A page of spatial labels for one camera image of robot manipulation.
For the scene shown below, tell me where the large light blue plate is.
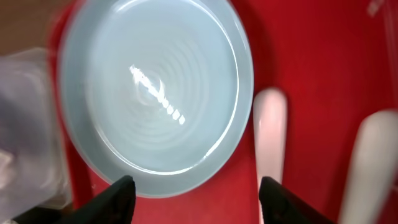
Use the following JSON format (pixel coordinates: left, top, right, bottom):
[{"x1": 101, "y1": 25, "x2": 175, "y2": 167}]
[{"x1": 58, "y1": 0, "x2": 254, "y2": 198}]

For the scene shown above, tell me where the white plastic fork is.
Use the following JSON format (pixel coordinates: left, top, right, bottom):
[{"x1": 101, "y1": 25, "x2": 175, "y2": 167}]
[{"x1": 252, "y1": 88, "x2": 289, "y2": 224}]

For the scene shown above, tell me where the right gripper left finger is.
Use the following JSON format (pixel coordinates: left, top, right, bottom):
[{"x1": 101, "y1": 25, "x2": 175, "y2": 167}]
[{"x1": 12, "y1": 175, "x2": 136, "y2": 224}]

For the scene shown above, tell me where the red serving tray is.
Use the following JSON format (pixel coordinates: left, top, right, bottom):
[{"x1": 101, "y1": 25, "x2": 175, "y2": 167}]
[{"x1": 46, "y1": 0, "x2": 398, "y2": 224}]

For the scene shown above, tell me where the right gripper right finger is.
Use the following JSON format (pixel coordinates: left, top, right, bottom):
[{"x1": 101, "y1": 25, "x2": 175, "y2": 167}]
[{"x1": 259, "y1": 177, "x2": 334, "y2": 224}]

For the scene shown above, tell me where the white plastic spoon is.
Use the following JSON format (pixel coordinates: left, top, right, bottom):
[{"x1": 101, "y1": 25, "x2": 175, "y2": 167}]
[{"x1": 338, "y1": 110, "x2": 397, "y2": 224}]

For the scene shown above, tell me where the clear plastic bin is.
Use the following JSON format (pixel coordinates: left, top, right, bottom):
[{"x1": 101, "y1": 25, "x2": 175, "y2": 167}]
[{"x1": 1, "y1": 48, "x2": 72, "y2": 223}]

